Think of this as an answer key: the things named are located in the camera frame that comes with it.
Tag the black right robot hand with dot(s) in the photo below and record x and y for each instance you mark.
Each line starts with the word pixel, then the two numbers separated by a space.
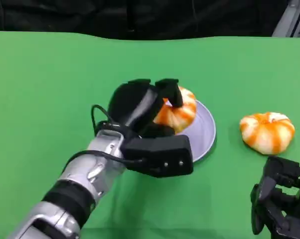
pixel 277 199

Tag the orange and white toy bread roll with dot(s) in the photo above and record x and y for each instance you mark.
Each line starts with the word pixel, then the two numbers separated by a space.
pixel 182 112
pixel 267 133

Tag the green cloth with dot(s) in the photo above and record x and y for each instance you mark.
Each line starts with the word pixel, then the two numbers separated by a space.
pixel 52 87

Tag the black backdrop curtain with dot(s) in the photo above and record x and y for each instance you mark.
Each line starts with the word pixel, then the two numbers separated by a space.
pixel 140 17

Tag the lilac plate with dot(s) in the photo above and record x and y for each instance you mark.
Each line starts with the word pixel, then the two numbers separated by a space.
pixel 202 132

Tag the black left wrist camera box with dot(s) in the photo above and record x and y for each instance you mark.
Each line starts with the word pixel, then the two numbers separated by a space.
pixel 162 154

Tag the grey metal frame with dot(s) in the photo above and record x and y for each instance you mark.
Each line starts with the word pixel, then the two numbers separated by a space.
pixel 290 20

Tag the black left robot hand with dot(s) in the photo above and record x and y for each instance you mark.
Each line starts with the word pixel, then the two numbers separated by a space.
pixel 137 109

